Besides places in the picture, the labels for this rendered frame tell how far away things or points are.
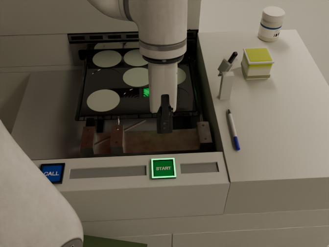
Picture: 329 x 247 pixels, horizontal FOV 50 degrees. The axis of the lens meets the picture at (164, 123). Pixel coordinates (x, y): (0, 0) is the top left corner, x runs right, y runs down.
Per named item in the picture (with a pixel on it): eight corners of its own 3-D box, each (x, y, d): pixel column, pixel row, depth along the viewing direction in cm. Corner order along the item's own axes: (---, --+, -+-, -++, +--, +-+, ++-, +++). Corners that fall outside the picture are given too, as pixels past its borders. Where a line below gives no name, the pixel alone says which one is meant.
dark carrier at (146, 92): (90, 49, 129) (90, 48, 128) (184, 46, 130) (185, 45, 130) (80, 116, 105) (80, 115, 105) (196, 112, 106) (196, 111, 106)
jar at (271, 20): (255, 31, 124) (260, 6, 117) (275, 30, 124) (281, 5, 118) (260, 42, 119) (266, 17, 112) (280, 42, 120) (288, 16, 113)
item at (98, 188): (13, 193, 95) (-5, 161, 85) (217, 183, 97) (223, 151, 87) (4, 225, 89) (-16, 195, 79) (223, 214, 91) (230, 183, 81)
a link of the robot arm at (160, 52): (138, 28, 66) (139, 43, 67) (138, 46, 58) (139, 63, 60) (183, 26, 66) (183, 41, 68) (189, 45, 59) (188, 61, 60)
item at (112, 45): (74, 63, 131) (69, 41, 124) (193, 59, 133) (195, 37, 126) (74, 66, 130) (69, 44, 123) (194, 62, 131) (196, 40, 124)
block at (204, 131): (196, 128, 104) (196, 121, 101) (207, 128, 104) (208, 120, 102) (199, 149, 98) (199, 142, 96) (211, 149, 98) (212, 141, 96)
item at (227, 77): (214, 86, 103) (220, 48, 94) (227, 86, 104) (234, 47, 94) (218, 101, 99) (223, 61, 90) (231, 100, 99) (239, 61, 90)
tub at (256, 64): (239, 65, 110) (243, 47, 105) (263, 64, 111) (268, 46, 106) (245, 81, 105) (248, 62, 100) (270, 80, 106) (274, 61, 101)
